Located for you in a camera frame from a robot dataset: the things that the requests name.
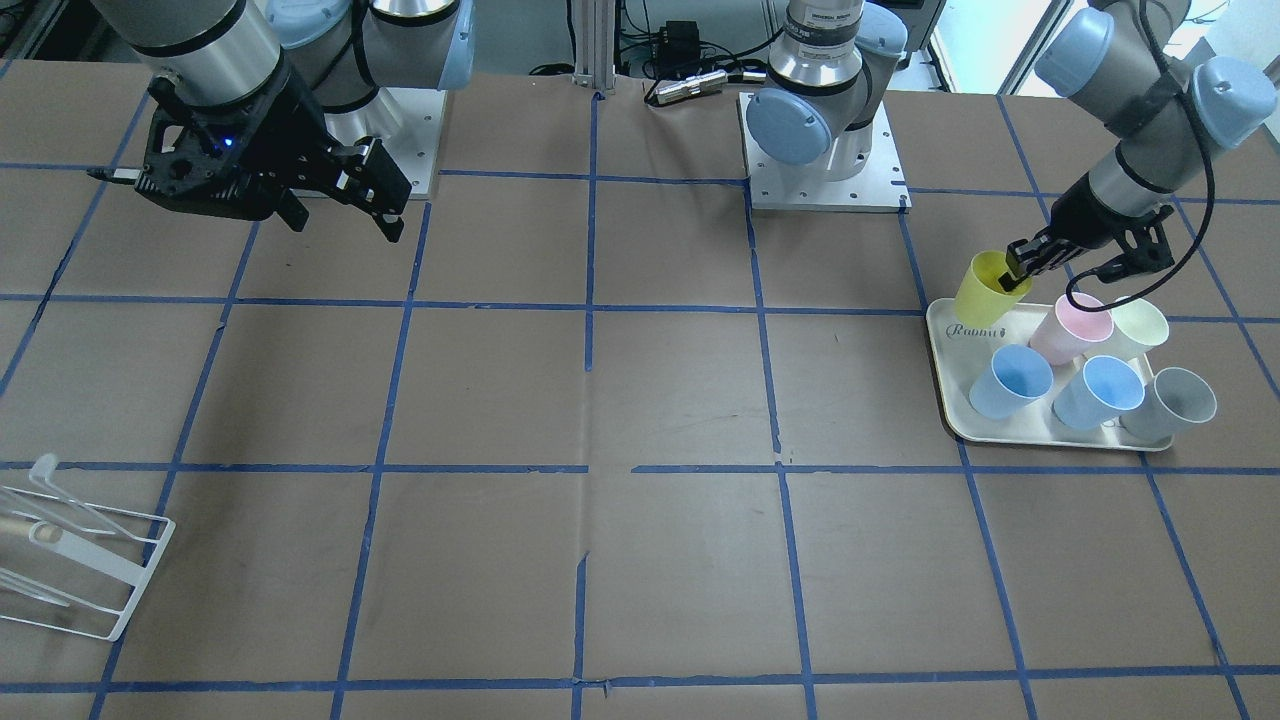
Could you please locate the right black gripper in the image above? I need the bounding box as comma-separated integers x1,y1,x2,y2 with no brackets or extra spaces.
134,58,412,243

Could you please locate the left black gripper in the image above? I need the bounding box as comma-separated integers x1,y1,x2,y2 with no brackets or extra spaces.
998,176,1151,296

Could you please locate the yellow plastic cup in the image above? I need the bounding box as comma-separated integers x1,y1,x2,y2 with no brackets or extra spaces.
954,251,1034,329

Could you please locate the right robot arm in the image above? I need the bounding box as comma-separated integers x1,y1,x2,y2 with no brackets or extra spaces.
90,1,475,243

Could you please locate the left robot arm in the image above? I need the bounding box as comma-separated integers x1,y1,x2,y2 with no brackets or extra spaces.
741,1,1277,293

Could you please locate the pink plastic cup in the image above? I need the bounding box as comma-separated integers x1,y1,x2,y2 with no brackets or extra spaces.
1028,293,1115,366

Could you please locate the light blue cup outer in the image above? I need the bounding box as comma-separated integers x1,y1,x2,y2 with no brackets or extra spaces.
968,345,1053,420

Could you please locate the light blue cup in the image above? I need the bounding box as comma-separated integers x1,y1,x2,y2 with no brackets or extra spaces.
1052,355,1146,430
968,345,1053,420

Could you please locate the pale green plastic cup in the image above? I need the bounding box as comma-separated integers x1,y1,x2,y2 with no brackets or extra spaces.
1091,296,1170,361

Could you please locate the light blue cup middle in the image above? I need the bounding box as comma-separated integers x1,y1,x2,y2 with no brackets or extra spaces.
1052,355,1146,430

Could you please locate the grey plastic cup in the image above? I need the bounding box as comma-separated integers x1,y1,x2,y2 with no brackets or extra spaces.
1119,366,1219,441

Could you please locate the cream plastic tray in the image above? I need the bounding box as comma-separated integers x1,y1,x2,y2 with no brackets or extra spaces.
925,297,1174,452

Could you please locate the black electronics box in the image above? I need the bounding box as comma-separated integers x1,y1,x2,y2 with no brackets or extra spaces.
653,20,701,77

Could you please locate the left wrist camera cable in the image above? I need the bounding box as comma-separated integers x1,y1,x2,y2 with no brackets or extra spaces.
1064,0,1217,313

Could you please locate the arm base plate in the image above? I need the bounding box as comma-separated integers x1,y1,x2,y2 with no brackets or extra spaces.
739,90,913,213
317,87,449,200

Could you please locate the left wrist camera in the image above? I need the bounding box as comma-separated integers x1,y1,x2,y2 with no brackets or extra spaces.
1093,204,1175,284

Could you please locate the aluminium frame post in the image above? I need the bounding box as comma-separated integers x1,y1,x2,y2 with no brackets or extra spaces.
570,0,617,97

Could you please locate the white wire dish rack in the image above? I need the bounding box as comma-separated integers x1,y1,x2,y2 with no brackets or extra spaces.
1,454,177,643

